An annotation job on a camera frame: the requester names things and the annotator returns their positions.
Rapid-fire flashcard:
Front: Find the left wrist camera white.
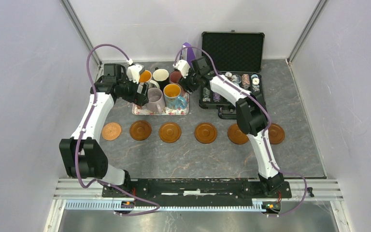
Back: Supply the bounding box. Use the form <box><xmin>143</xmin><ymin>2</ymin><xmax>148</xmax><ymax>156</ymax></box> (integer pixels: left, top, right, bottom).
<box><xmin>127</xmin><ymin>63</ymin><xmax>145</xmax><ymax>84</ymax></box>

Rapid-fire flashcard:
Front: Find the wooden coaster five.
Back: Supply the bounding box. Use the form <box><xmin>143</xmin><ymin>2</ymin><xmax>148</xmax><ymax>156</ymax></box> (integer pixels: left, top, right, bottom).
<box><xmin>268</xmin><ymin>123</ymin><xmax>285</xmax><ymax>145</ymax></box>

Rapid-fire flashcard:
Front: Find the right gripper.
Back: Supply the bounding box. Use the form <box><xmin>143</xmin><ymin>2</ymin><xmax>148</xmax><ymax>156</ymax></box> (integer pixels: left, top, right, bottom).
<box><xmin>177</xmin><ymin>65</ymin><xmax>200</xmax><ymax>95</ymax></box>

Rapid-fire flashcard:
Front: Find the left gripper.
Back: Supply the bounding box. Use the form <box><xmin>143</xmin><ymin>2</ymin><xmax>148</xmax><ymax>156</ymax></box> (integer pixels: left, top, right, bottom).
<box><xmin>116</xmin><ymin>73</ymin><xmax>148</xmax><ymax>106</ymax></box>

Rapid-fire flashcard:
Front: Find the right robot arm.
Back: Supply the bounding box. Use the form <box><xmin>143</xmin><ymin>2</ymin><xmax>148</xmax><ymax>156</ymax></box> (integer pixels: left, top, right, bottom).
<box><xmin>173</xmin><ymin>57</ymin><xmax>284</xmax><ymax>197</ymax></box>

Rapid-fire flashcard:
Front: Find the blue mug orange inside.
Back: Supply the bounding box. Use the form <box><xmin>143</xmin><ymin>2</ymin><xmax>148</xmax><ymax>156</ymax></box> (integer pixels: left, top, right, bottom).
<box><xmin>163</xmin><ymin>84</ymin><xmax>188</xmax><ymax>110</ymax></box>

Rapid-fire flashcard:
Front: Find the wooden coaster one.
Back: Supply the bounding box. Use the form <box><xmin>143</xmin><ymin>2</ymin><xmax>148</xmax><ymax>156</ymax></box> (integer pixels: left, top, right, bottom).
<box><xmin>129</xmin><ymin>120</ymin><xmax>152</xmax><ymax>141</ymax></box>

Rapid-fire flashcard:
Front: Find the black mug white inside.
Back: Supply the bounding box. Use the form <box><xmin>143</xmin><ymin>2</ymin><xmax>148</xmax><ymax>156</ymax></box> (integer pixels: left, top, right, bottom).
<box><xmin>152</xmin><ymin>67</ymin><xmax>170</xmax><ymax>91</ymax></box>

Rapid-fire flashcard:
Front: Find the wooden coaster three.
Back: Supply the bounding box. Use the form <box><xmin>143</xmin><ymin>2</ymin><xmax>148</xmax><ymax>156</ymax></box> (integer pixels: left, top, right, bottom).
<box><xmin>158</xmin><ymin>122</ymin><xmax>182</xmax><ymax>143</ymax></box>

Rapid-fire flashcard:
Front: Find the teal poker chip stack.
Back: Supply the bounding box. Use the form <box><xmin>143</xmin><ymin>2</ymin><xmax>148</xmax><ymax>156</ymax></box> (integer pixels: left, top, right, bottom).
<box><xmin>202</xmin><ymin>87</ymin><xmax>211</xmax><ymax>102</ymax></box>

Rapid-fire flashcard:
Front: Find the purple poker chip stack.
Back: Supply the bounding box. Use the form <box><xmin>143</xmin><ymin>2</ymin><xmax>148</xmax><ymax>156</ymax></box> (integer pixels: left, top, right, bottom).
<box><xmin>213</xmin><ymin>92</ymin><xmax>221</xmax><ymax>102</ymax></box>

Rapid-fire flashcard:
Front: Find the floral tray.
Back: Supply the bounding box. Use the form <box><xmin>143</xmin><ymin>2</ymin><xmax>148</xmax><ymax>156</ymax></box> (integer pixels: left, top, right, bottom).
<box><xmin>132</xmin><ymin>93</ymin><xmax>189</xmax><ymax>116</ymax></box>

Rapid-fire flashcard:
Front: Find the wooden coaster two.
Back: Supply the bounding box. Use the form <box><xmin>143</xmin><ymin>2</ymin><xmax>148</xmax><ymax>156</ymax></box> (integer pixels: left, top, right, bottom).
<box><xmin>227</xmin><ymin>123</ymin><xmax>249</xmax><ymax>145</ymax></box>

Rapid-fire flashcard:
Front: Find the woven rattan coaster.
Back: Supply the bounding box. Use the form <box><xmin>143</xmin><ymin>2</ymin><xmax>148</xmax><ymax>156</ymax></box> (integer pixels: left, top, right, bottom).
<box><xmin>101</xmin><ymin>122</ymin><xmax>122</xmax><ymax>141</ymax></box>

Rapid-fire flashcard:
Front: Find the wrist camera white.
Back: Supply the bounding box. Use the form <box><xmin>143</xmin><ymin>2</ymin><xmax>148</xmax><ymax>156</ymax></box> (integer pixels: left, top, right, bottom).
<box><xmin>127</xmin><ymin>63</ymin><xmax>145</xmax><ymax>84</ymax></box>
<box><xmin>173</xmin><ymin>59</ymin><xmax>191</xmax><ymax>78</ymax></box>

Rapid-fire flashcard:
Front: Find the lilac mug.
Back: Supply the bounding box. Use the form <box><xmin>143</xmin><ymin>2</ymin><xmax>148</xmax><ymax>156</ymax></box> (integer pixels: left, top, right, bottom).
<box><xmin>146</xmin><ymin>87</ymin><xmax>166</xmax><ymax>114</ymax></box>

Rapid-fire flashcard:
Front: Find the white mug orange inside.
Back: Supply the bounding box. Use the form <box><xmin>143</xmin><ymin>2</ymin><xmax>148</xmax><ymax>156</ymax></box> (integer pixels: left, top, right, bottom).
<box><xmin>138</xmin><ymin>70</ymin><xmax>160</xmax><ymax>91</ymax></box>

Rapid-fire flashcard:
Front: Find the black poker chip case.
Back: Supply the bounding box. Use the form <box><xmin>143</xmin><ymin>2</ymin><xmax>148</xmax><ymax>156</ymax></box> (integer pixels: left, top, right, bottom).
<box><xmin>199</xmin><ymin>31</ymin><xmax>265</xmax><ymax>119</ymax></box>

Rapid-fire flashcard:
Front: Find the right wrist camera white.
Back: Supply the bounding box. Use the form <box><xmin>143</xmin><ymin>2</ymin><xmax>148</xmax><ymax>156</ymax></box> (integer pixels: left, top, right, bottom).
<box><xmin>173</xmin><ymin>59</ymin><xmax>191</xmax><ymax>78</ymax></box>

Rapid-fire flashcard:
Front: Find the purple metronome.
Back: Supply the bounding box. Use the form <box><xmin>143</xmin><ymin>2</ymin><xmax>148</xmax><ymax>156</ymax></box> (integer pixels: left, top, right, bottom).
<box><xmin>179</xmin><ymin>42</ymin><xmax>196</xmax><ymax>67</ymax></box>

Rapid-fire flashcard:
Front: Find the wooden coaster four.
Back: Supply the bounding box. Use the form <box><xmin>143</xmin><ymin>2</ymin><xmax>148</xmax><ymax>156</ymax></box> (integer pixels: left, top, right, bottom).
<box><xmin>194</xmin><ymin>123</ymin><xmax>217</xmax><ymax>144</ymax></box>

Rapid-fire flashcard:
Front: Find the pink mug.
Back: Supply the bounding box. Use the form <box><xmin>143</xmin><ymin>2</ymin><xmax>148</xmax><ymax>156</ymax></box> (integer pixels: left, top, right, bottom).
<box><xmin>169</xmin><ymin>71</ymin><xmax>185</xmax><ymax>95</ymax></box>

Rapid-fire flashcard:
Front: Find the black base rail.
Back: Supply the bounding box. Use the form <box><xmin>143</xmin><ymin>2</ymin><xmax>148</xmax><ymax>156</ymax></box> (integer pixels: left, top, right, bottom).
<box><xmin>101</xmin><ymin>178</ymin><xmax>292</xmax><ymax>207</ymax></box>

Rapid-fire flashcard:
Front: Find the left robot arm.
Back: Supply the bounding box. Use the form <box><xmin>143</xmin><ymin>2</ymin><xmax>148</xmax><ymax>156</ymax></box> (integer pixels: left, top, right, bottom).
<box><xmin>59</xmin><ymin>63</ymin><xmax>148</xmax><ymax>197</ymax></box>

